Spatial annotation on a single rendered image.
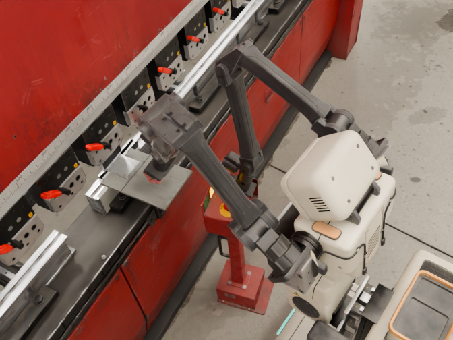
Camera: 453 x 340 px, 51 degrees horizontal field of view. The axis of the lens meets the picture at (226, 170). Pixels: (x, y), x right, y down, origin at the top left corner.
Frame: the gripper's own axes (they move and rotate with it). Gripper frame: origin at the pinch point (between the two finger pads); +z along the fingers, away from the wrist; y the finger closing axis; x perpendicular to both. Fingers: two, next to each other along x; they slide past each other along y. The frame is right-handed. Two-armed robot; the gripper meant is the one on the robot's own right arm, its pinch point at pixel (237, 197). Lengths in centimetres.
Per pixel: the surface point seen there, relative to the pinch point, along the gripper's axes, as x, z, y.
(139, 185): 22.9, -18.7, 32.7
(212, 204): 9.5, -2.9, 7.9
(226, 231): 14.9, 2.5, -1.0
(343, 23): -193, 38, -23
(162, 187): 21.4, -21.0, 24.7
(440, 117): -148, 46, -103
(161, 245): 22.8, 19.4, 21.2
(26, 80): 35, -66, 59
